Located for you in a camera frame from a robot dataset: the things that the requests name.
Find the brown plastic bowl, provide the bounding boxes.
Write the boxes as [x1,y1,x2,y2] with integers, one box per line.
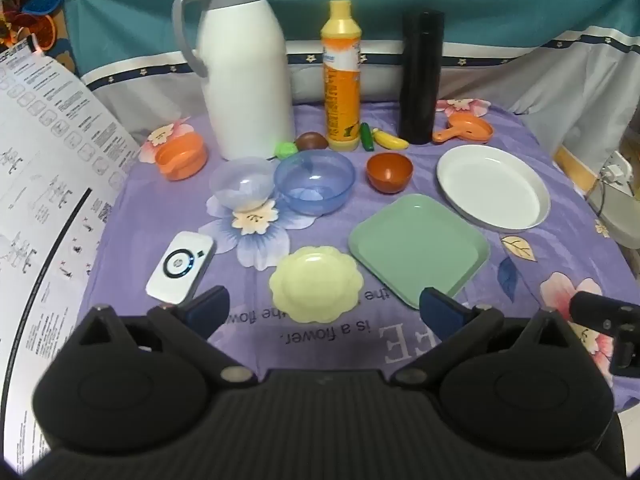
[365,152,414,195]

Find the clear plastic bowl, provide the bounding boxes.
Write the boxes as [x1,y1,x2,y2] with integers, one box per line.
[209,157,277,211]

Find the wooden frame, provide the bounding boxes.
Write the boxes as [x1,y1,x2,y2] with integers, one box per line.
[552,144,602,197]

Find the yellow detergent bottle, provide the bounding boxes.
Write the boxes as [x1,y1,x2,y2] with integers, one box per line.
[320,0,363,152]

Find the blue translucent plastic bowl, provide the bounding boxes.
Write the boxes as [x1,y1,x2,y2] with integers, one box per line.
[273,149,357,217]

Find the yellow flower-shaped plate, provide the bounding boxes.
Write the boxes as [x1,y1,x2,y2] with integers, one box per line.
[269,246,364,324]

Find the brown toy chestnut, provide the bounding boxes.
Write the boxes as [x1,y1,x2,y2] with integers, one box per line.
[295,131,330,152]

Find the orange plastic cup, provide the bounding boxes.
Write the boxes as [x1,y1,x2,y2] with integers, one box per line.
[155,133,208,182]

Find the orange toy pan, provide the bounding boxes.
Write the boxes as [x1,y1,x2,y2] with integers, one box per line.
[432,113,495,146]

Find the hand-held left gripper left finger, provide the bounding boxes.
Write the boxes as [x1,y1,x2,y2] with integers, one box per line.
[75,285,258,387]

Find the white thermos jug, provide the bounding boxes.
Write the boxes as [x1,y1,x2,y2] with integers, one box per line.
[172,0,297,162]

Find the green square plate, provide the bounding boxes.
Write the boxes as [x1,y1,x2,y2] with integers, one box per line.
[348,193,492,311]

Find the printed instruction sheet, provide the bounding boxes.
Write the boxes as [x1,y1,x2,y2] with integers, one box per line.
[0,35,142,466]

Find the white power strip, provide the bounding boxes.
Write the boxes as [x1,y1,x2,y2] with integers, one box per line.
[599,151,632,184]

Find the black thermos bottle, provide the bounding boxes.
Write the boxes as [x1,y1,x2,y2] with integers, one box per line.
[397,10,446,144]

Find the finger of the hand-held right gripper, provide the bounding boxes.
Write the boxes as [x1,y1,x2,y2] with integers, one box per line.
[570,291,640,333]

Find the white oval plate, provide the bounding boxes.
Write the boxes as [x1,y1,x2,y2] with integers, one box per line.
[436,145,552,231]

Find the orange translucent plastic piece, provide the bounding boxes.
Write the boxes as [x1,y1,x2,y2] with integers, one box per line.
[22,14,57,52]

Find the toy banana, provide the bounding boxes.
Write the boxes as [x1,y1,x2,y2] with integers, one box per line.
[373,129,410,150]

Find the white grey appliance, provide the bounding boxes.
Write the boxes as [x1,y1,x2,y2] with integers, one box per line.
[586,180,640,251]

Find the purple floral tablecloth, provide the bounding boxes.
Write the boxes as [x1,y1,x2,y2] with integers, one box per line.
[75,97,640,411]

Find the teal grey bed sheet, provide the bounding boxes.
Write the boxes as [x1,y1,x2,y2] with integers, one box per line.
[64,0,640,161]

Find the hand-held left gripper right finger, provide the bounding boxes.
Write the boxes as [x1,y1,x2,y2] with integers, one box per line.
[390,287,582,387]

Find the white power bank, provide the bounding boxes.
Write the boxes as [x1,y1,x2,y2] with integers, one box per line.
[145,231,216,305]

